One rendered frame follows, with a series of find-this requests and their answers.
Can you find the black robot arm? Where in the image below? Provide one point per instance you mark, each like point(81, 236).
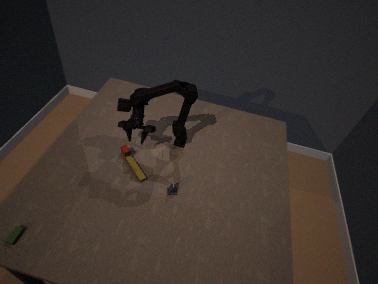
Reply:
point(141, 96)

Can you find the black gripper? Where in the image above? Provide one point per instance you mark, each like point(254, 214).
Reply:
point(146, 129)

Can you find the dark green flat bar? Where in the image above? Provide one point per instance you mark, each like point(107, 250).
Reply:
point(14, 235)

